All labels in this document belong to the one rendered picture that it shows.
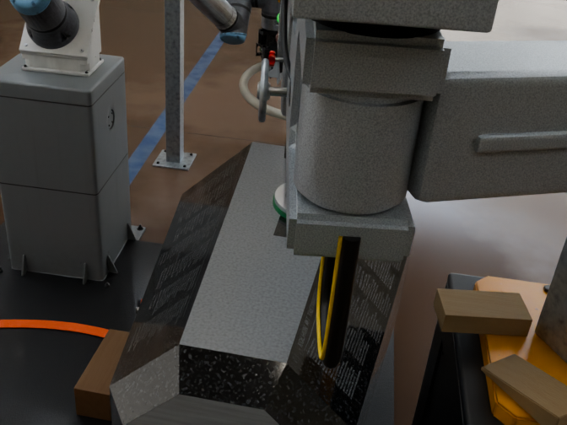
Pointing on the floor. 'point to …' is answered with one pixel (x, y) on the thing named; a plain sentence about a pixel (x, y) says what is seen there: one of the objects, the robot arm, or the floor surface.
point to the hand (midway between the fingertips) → (276, 78)
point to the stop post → (174, 90)
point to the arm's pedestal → (65, 169)
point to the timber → (99, 377)
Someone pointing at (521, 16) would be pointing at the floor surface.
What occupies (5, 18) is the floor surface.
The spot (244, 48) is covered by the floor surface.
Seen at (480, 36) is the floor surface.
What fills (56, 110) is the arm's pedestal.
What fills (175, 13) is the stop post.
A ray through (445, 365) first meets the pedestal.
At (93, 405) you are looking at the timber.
